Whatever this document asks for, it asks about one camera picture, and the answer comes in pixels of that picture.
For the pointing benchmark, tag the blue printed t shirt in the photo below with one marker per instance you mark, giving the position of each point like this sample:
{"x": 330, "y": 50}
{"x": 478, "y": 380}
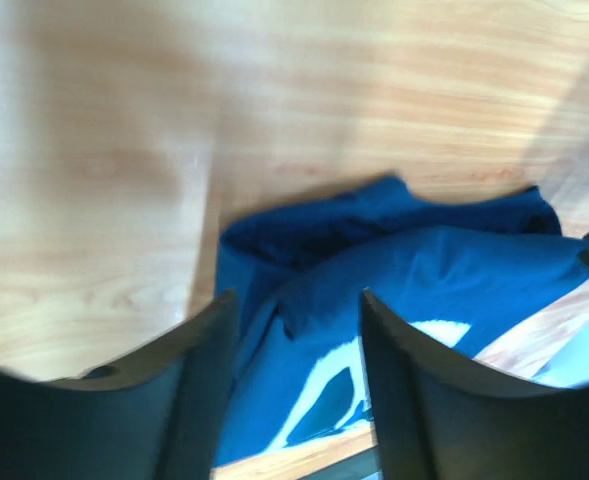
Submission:
{"x": 463, "y": 274}

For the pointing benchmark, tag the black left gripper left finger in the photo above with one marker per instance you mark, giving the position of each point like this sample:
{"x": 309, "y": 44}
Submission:
{"x": 154, "y": 413}

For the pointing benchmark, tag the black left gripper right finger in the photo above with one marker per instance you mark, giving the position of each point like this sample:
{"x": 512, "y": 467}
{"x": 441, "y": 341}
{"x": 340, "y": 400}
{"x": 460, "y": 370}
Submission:
{"x": 440, "y": 415}

